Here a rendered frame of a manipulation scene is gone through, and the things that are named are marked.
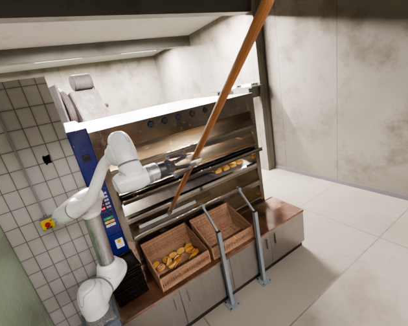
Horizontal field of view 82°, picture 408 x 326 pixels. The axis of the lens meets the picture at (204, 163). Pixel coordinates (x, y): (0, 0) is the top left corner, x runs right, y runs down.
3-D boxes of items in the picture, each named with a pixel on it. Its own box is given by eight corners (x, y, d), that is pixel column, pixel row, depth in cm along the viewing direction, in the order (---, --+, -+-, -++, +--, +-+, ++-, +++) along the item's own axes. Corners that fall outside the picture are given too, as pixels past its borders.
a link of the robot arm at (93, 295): (78, 320, 148) (65, 294, 141) (98, 295, 165) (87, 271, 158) (98, 324, 143) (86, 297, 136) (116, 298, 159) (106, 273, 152)
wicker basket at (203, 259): (145, 265, 255) (138, 244, 246) (189, 240, 282) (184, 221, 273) (163, 293, 215) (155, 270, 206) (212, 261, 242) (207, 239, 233)
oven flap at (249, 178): (134, 240, 245) (127, 222, 244) (258, 180, 324) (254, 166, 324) (134, 241, 240) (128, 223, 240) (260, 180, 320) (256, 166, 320)
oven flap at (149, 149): (110, 172, 219) (103, 152, 219) (252, 125, 299) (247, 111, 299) (111, 171, 215) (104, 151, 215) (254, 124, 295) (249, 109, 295)
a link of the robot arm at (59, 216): (58, 205, 122) (78, 193, 134) (40, 215, 130) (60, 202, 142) (73, 225, 125) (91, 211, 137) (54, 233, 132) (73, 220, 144)
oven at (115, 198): (107, 239, 423) (65, 126, 357) (204, 195, 517) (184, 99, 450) (136, 316, 263) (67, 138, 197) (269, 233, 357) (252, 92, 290)
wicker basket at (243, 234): (192, 239, 283) (188, 220, 274) (229, 220, 307) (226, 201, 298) (214, 261, 242) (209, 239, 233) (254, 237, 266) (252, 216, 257)
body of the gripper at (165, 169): (153, 167, 118) (170, 162, 122) (160, 181, 116) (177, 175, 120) (155, 160, 112) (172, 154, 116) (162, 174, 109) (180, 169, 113)
